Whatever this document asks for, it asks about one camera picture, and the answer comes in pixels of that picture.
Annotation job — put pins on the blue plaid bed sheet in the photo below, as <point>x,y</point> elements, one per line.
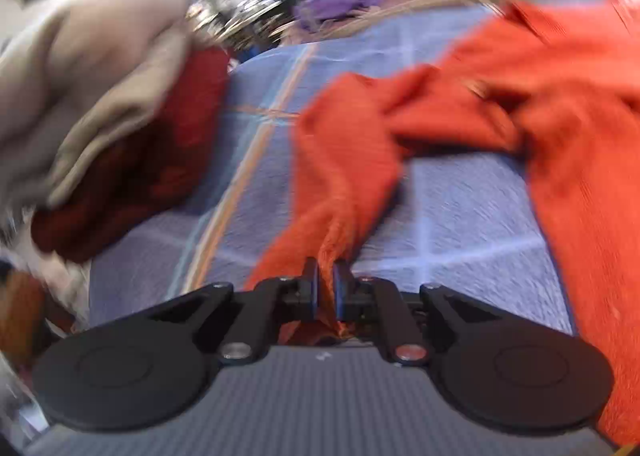
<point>463,220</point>

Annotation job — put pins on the purple cloth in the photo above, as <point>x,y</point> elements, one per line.
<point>311,14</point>

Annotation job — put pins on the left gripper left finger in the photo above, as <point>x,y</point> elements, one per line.
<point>149,367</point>

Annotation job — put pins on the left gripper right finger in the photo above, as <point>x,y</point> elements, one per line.
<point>496,368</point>

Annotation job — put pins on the beige folded garment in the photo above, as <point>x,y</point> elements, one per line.
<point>92,72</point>

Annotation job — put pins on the dark red folded garment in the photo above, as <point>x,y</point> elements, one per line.
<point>148,172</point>

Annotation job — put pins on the orange knit sweater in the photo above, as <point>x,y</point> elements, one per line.
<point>557,86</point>

